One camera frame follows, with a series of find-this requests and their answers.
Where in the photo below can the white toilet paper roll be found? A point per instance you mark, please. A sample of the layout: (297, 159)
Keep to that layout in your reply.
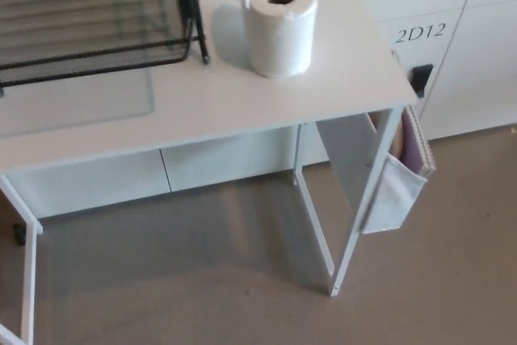
(280, 34)

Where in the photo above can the white desk with metal frame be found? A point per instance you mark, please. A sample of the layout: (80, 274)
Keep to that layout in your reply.
(282, 98)

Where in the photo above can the white fabric side pocket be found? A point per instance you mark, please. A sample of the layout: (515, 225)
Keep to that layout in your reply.
(393, 203)

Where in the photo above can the black mesh file tray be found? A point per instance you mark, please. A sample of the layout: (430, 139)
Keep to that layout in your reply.
(101, 18)

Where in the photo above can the spiral bound notebook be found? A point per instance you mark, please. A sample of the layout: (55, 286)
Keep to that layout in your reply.
(420, 147)

